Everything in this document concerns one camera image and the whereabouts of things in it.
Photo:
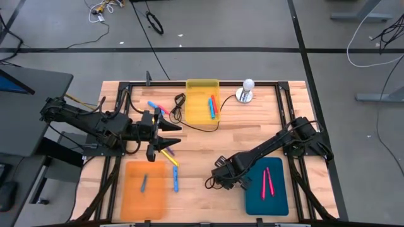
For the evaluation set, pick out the black desk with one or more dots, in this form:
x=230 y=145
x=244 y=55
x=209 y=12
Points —
x=31 y=119

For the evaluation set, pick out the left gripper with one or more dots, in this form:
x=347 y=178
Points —
x=151 y=135

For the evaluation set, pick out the grey table leg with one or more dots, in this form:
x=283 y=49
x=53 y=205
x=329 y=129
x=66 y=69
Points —
x=378 y=97
x=360 y=16

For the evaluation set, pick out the teal plastic tray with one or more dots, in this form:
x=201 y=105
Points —
x=277 y=201

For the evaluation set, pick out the chrome desk lamp with bulb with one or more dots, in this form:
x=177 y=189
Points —
x=248 y=84

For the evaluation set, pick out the cyan Sharpie highlighter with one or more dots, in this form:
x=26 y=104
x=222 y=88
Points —
x=211 y=108

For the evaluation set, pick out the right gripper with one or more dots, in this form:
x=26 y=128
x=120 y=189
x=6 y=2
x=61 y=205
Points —
x=228 y=171

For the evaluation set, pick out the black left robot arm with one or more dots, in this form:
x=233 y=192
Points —
x=82 y=119

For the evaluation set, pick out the thin pink pen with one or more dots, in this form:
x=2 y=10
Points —
x=264 y=186
x=270 y=183

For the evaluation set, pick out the pink highlighter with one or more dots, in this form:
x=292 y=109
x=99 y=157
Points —
x=164 y=109

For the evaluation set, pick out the black computer mouse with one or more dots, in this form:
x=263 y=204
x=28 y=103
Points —
x=7 y=195

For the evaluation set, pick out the thin blue pen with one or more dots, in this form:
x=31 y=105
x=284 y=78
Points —
x=144 y=183

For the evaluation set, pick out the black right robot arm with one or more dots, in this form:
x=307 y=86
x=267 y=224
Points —
x=271 y=143

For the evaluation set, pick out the orange plastic tray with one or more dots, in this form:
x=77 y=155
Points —
x=151 y=201

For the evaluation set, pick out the yellow plastic tray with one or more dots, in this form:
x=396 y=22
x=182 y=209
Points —
x=197 y=107

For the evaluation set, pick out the coral red highlighter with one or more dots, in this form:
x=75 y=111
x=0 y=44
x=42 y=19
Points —
x=214 y=104

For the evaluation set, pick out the black aluminium table frame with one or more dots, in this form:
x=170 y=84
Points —
x=158 y=84

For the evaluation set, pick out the laptop with blue screen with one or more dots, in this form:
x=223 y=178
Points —
x=12 y=86

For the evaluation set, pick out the blue Sharpie highlighter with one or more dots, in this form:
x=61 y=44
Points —
x=175 y=179
x=153 y=104

